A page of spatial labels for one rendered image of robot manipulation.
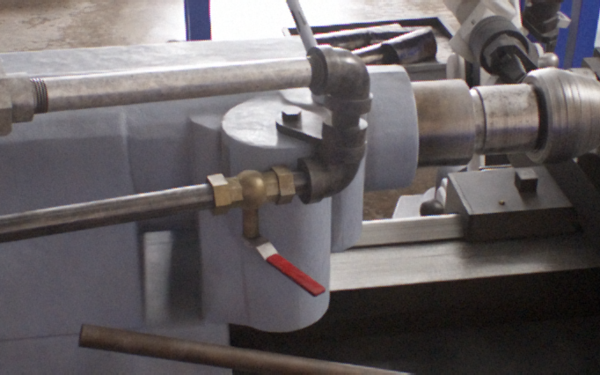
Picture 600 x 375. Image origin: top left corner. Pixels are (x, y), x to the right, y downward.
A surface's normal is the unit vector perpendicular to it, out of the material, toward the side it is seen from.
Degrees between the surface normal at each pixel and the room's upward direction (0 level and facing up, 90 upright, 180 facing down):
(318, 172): 45
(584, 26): 90
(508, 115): 53
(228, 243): 78
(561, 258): 0
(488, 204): 0
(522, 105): 37
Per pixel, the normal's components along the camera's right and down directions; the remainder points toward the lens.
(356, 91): 0.30, 0.43
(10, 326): 0.13, 0.12
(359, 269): 0.00, -0.85
